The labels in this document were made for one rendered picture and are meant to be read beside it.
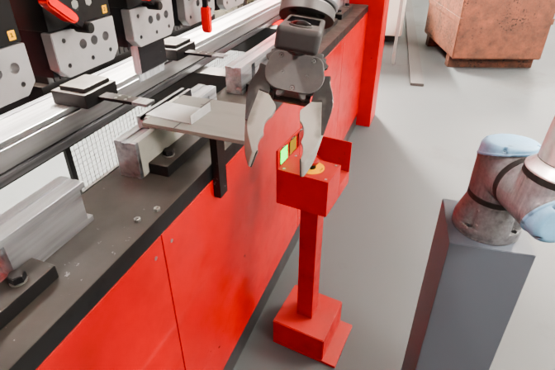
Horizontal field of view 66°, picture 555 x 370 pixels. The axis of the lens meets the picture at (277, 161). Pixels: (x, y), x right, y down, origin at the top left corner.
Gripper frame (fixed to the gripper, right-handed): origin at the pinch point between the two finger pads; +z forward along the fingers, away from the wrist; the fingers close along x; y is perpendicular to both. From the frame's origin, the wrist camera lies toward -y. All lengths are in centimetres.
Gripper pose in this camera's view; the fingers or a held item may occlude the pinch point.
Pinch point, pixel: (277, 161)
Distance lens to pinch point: 51.9
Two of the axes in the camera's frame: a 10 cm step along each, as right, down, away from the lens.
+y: 0.2, 0.4, 10.0
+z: -1.9, 9.8, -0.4
